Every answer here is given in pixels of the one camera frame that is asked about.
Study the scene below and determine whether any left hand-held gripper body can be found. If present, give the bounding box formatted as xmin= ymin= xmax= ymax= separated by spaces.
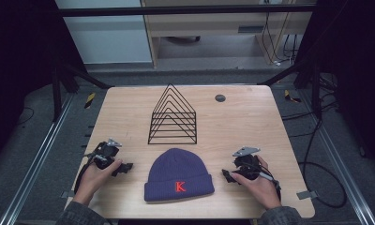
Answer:
xmin=84 ymin=137 xmax=124 ymax=171

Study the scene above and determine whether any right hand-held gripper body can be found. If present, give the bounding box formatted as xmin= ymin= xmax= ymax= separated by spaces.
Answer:
xmin=232 ymin=145 xmax=263 ymax=181

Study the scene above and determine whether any purple knit beanie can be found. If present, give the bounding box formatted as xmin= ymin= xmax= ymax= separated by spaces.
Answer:
xmin=143 ymin=147 xmax=216 ymax=203

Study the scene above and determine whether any black wire triangle rack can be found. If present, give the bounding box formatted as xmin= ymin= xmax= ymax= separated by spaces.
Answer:
xmin=147 ymin=82 xmax=198 ymax=145

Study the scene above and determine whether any person's right hand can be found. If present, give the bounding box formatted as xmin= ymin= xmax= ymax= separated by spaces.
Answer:
xmin=231 ymin=155 xmax=282 ymax=211

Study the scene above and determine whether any person's left hand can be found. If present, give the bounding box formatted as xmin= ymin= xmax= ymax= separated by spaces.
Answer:
xmin=72 ymin=157 xmax=123 ymax=207

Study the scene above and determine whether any yellow black hazard tape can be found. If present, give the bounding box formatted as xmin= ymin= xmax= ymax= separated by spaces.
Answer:
xmin=283 ymin=89 xmax=302 ymax=104
xmin=83 ymin=92 xmax=97 ymax=110

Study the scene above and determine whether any black metal stand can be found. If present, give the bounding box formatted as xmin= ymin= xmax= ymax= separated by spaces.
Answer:
xmin=49 ymin=57 xmax=113 ymax=123
xmin=258 ymin=59 xmax=325 ymax=118

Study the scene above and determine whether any white cabinet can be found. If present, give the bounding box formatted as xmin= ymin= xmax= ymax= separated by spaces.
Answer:
xmin=54 ymin=0 xmax=154 ymax=65

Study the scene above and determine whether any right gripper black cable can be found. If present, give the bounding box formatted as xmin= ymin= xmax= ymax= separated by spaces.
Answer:
xmin=243 ymin=161 xmax=283 ymax=201

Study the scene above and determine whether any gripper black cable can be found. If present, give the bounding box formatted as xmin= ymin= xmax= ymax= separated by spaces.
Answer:
xmin=243 ymin=161 xmax=283 ymax=201
xmin=73 ymin=155 xmax=98 ymax=195

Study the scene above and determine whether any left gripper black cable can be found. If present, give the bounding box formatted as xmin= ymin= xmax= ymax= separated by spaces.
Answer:
xmin=73 ymin=155 xmax=98 ymax=195

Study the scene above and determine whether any grey metal table bracket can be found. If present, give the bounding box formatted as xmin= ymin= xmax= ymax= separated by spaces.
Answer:
xmin=295 ymin=190 xmax=319 ymax=201

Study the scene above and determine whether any aluminium floor rail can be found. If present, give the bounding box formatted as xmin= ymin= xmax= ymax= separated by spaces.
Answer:
xmin=0 ymin=93 xmax=76 ymax=225
xmin=296 ymin=88 xmax=375 ymax=225

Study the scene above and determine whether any black floor cable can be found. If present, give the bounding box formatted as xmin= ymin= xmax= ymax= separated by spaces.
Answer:
xmin=280 ymin=74 xmax=349 ymax=209

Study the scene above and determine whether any hanging cables bundle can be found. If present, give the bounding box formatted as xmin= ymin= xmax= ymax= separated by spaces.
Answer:
xmin=261 ymin=10 xmax=301 ymax=67

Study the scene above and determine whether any black horizontal frame bar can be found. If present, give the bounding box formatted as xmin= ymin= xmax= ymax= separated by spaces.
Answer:
xmin=55 ymin=4 xmax=318 ymax=18

